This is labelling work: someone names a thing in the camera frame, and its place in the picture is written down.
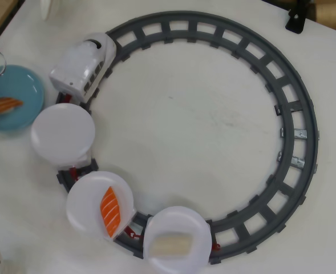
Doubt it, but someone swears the grey circular toy track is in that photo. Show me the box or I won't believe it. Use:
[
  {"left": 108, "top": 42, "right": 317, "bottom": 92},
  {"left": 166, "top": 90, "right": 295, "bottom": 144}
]
[{"left": 55, "top": 10, "right": 319, "bottom": 265}]

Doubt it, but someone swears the brown cardboard roll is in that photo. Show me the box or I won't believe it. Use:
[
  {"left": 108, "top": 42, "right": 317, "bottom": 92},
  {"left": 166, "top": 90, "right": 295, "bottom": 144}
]
[{"left": 313, "top": 0, "right": 336, "bottom": 31}]

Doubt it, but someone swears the orange salmon sushi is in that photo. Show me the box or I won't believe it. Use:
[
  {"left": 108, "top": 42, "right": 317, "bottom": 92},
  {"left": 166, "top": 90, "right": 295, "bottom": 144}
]
[{"left": 99, "top": 186, "right": 123, "bottom": 238}]

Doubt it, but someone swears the black table clamp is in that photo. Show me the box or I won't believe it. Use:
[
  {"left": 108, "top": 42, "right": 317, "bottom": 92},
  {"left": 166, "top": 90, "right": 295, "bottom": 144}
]
[{"left": 285, "top": 0, "right": 311, "bottom": 35}]

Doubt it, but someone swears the white squid sushi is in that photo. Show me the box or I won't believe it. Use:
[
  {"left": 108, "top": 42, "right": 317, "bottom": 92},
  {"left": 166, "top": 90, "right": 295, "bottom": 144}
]
[{"left": 151, "top": 232, "right": 193, "bottom": 256}]

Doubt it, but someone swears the white Shinkansen toy locomotive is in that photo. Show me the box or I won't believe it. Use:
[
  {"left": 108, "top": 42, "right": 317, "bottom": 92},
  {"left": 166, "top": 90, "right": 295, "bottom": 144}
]
[{"left": 49, "top": 31, "right": 117, "bottom": 103}]

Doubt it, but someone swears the white round plate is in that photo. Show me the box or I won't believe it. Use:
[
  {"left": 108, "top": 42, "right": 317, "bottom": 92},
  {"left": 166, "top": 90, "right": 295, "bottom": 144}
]
[
  {"left": 143, "top": 205, "right": 213, "bottom": 274},
  {"left": 66, "top": 170, "right": 134, "bottom": 242},
  {"left": 30, "top": 103, "right": 96, "bottom": 166}
]

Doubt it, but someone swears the blue round dish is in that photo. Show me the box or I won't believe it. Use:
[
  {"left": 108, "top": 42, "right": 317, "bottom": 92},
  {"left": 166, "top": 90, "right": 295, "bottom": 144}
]
[{"left": 0, "top": 65, "right": 45, "bottom": 131}]

